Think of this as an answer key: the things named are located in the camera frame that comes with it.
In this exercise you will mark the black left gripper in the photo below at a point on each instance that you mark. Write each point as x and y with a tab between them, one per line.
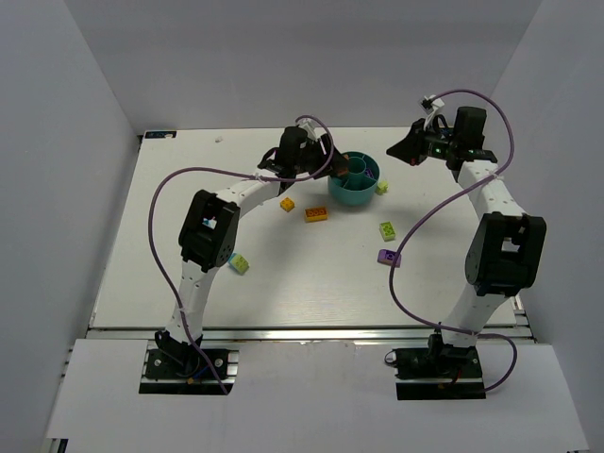
325	151

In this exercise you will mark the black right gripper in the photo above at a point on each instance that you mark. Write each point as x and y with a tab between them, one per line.
418	142

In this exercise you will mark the purple sloped lego brick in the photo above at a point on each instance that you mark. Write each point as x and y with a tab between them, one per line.
389	257

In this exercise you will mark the lime green lego brick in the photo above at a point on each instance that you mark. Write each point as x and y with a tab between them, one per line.
238	263

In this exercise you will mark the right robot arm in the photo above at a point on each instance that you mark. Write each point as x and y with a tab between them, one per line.
504	255

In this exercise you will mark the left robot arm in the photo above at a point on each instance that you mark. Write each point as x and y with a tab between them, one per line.
208	235

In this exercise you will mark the teal round divided container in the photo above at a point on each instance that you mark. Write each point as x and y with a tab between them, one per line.
355	189

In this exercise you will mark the small lime lego by container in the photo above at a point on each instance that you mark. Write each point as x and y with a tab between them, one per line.
382	187

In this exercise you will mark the long orange yellow lego brick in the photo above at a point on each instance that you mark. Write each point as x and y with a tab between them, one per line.
316	214

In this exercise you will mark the small yellow lego brick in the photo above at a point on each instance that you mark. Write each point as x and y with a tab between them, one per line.
287	204

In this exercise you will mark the lime lego brick on table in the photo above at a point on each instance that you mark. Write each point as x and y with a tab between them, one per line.
387	231

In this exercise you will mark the left dark blue table label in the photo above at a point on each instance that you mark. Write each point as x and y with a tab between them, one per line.
159	134

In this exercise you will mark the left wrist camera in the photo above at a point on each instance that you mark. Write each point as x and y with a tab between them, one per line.
308	125

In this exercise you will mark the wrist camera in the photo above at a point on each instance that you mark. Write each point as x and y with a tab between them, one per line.
308	125
432	106

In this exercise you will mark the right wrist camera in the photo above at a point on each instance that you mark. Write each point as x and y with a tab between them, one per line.
432	106

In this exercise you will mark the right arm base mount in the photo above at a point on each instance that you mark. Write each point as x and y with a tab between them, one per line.
436	372

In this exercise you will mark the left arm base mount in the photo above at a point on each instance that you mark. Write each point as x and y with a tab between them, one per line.
163	376

